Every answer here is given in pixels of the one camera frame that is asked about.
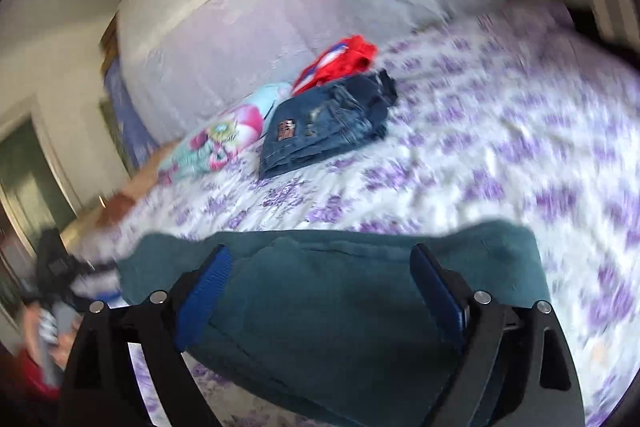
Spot red garment with striped trim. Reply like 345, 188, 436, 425
291, 35, 378, 96

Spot blue cloth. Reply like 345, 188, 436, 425
102, 57, 161, 172

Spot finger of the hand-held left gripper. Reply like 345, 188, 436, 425
75, 259, 123, 303

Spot blue denim jeans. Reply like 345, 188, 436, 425
257, 69, 398, 180

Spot teal fleece pants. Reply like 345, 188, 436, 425
117, 219, 551, 427

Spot green door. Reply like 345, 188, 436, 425
0, 117, 76, 238

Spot folded teal pink floral quilt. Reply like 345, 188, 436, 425
157, 82, 293, 182

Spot person's red clothing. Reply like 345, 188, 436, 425
0, 347, 63, 408

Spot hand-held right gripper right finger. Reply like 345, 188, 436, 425
410, 243, 586, 427

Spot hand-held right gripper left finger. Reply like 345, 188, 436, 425
59, 244, 235, 427

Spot purple floral bedsheet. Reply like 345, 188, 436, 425
75, 2, 640, 427

